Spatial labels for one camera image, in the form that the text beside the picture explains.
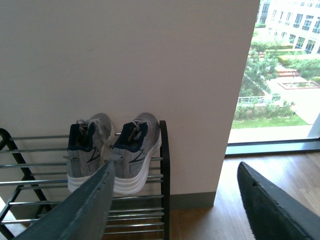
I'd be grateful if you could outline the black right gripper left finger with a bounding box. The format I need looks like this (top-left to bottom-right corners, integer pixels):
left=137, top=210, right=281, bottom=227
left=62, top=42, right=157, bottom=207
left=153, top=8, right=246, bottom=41
left=15, top=160, right=115, bottom=240

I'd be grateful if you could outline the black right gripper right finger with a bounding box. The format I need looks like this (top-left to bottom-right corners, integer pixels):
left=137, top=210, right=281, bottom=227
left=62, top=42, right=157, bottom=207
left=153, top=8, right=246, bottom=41
left=237, top=161, right=320, bottom=240

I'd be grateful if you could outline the grey knit sneaker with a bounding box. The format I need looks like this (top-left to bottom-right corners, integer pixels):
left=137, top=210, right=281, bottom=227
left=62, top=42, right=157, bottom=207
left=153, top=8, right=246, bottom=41
left=110, top=112, right=162, bottom=195
left=64, top=113, right=113, bottom=193

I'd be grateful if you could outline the black metal shoe rack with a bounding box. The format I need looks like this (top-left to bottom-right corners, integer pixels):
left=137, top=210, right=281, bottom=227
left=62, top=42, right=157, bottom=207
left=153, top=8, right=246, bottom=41
left=0, top=120, right=171, bottom=240

